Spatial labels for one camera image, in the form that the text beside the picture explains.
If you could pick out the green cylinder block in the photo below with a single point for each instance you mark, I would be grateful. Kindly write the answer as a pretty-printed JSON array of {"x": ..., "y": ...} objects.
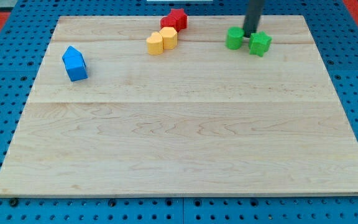
[{"x": 234, "y": 38}]

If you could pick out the blue cube block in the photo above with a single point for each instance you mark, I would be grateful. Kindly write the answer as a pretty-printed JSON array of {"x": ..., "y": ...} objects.
[{"x": 76, "y": 68}]

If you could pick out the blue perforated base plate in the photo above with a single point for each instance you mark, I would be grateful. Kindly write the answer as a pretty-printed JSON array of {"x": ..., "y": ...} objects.
[{"x": 23, "y": 42}]

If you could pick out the yellow hexagon block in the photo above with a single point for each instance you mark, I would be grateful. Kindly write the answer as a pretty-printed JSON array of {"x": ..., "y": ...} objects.
[{"x": 170, "y": 37}]

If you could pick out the green star block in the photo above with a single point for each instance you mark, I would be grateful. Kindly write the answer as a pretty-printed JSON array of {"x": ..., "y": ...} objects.
[{"x": 259, "y": 43}]

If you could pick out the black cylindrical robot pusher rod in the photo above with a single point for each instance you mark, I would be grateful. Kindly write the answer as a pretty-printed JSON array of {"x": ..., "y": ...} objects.
[{"x": 253, "y": 14}]

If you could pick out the red star block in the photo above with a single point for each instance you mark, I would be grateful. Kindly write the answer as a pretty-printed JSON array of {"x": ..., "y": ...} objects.
[{"x": 181, "y": 18}]

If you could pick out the yellow heart block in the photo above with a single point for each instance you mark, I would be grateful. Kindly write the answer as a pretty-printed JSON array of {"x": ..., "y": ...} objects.
[{"x": 154, "y": 44}]

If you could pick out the light wooden board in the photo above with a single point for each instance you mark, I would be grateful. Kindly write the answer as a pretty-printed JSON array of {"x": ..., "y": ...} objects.
[{"x": 199, "y": 120}]

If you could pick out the blue pentagon block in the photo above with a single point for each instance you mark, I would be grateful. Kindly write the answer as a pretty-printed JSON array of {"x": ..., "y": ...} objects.
[{"x": 71, "y": 53}]

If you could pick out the red cylinder block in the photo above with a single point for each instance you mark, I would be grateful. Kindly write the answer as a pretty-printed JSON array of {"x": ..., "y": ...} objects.
[{"x": 168, "y": 21}]

